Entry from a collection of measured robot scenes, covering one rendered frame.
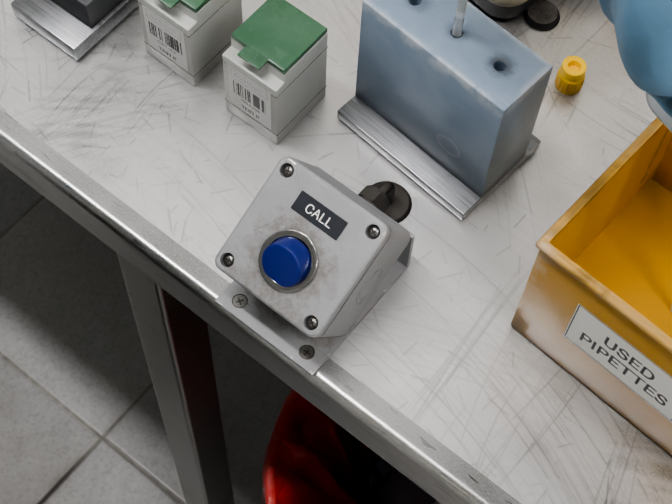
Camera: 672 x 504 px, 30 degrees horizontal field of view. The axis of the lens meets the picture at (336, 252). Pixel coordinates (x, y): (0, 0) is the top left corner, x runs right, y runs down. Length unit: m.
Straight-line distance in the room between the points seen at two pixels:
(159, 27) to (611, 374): 0.32
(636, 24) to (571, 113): 0.57
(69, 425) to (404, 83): 1.00
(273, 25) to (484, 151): 0.14
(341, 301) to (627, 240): 0.18
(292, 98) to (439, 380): 0.18
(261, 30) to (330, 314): 0.17
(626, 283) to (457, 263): 0.09
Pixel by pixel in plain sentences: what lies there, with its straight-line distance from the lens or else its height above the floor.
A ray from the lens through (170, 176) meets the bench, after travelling 0.74.
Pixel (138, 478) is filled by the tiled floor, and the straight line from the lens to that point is 1.59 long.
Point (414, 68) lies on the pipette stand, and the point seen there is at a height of 0.95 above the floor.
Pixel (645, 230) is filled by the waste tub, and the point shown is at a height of 0.88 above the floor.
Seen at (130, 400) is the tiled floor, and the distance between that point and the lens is 1.62.
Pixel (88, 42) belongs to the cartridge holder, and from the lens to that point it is 0.79.
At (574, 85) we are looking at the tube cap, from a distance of 0.78.
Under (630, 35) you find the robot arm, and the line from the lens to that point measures 0.21.
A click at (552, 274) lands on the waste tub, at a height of 0.96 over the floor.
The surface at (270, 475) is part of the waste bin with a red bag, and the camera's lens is 1.12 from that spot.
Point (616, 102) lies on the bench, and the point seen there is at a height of 0.87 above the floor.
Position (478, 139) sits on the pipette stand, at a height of 0.94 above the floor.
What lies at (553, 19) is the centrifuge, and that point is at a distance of 0.81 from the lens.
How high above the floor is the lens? 1.51
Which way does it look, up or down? 63 degrees down
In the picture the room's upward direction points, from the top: 4 degrees clockwise
